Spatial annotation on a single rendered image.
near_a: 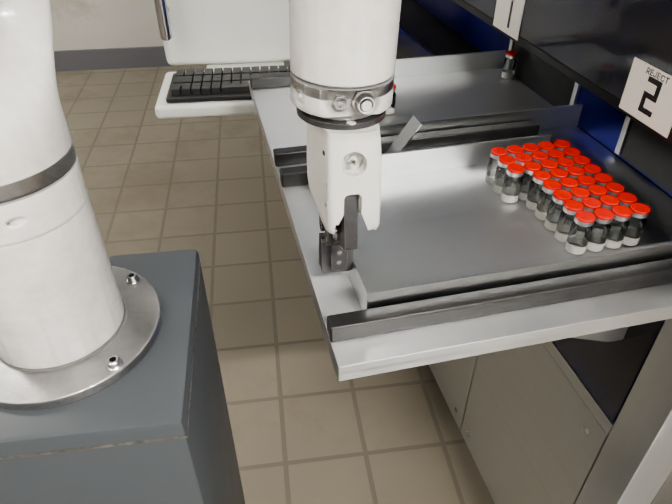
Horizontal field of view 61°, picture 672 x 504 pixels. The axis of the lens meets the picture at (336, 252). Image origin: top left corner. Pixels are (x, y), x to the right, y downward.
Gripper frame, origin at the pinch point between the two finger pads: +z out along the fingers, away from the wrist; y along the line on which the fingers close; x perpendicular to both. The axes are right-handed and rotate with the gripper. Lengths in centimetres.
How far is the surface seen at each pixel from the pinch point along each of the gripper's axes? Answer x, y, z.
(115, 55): 59, 329, 86
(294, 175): 0.7, 20.2, 2.6
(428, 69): -30, 54, 2
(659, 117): -37.2, 4.7, -9.5
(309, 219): 0.3, 12.3, 4.2
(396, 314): -4.0, -7.8, 2.1
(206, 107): 10, 68, 13
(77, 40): 79, 332, 77
